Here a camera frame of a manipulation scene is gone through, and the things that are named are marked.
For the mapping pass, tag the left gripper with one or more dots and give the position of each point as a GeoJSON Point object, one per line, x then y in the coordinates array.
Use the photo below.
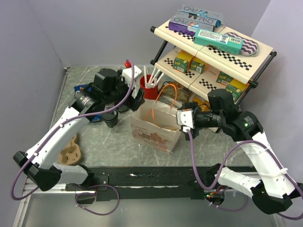
{"type": "Point", "coordinates": [133, 103]}

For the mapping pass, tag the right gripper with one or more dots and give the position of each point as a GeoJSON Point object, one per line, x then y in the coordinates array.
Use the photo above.
{"type": "Point", "coordinates": [189, 105]}

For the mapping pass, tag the black coffee cup lid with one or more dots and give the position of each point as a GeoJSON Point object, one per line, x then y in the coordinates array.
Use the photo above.
{"type": "Point", "coordinates": [123, 109]}
{"type": "Point", "coordinates": [110, 117]}

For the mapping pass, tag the brown paper takeout bag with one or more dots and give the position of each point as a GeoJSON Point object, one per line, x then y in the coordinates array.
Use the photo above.
{"type": "Point", "coordinates": [154, 125]}

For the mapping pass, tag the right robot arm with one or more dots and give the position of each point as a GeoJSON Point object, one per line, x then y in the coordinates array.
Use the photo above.
{"type": "Point", "coordinates": [272, 192]}

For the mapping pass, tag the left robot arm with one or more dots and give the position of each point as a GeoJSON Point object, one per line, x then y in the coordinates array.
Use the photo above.
{"type": "Point", "coordinates": [109, 90]}

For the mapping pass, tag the red straw holder cup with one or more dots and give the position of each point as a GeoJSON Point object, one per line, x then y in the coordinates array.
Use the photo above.
{"type": "Point", "coordinates": [149, 93]}

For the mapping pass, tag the orange snack packet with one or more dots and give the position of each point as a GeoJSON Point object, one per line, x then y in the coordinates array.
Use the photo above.
{"type": "Point", "coordinates": [204, 105]}

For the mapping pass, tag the white wrapped straws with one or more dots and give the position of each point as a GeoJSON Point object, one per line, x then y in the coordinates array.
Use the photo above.
{"type": "Point", "coordinates": [153, 79]}

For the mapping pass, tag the brown snack bag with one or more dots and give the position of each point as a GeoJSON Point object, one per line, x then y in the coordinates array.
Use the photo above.
{"type": "Point", "coordinates": [174, 90]}

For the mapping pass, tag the green yellow box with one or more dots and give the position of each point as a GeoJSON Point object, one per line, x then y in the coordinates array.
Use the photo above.
{"type": "Point", "coordinates": [224, 79]}
{"type": "Point", "coordinates": [198, 65]}
{"type": "Point", "coordinates": [236, 88]}
{"type": "Point", "coordinates": [182, 61]}

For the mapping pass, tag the blue Doritos chip bag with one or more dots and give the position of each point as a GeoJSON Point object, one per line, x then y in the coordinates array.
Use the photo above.
{"type": "Point", "coordinates": [80, 88]}

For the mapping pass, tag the cream two-tier shelf rack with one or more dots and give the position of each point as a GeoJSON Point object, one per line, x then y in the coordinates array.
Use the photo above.
{"type": "Point", "coordinates": [245, 69]}

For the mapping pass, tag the green yellow box far left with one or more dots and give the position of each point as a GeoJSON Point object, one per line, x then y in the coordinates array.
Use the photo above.
{"type": "Point", "coordinates": [182, 61]}

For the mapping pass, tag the green yellow box right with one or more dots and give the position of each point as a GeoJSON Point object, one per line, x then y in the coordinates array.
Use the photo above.
{"type": "Point", "coordinates": [236, 88]}

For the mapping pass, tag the teal toothpaste box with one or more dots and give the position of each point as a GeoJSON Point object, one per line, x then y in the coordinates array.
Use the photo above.
{"type": "Point", "coordinates": [221, 42]}

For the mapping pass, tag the purple toothpaste box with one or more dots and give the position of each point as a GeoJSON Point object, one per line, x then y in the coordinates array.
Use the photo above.
{"type": "Point", "coordinates": [190, 26]}

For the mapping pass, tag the purple wavy sleep mask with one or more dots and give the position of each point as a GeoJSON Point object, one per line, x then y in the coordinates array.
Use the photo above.
{"type": "Point", "coordinates": [249, 47]}

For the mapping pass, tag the blue grey toothpaste box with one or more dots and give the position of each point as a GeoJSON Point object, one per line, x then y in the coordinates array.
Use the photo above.
{"type": "Point", "coordinates": [204, 13]}

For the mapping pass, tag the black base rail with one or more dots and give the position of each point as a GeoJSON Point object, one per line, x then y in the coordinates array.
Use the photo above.
{"type": "Point", "coordinates": [111, 182]}

